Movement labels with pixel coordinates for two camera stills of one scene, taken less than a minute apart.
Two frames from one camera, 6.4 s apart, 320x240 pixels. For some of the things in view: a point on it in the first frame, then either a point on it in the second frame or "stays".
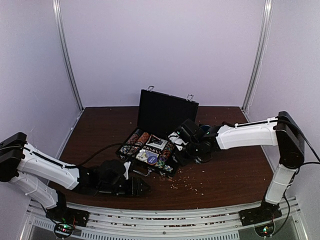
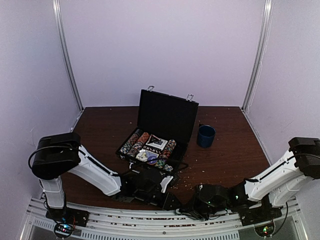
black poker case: (149, 149) stays
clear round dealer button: (142, 155) stays
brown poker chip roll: (143, 138) stays
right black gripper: (182, 161) to (193, 211)
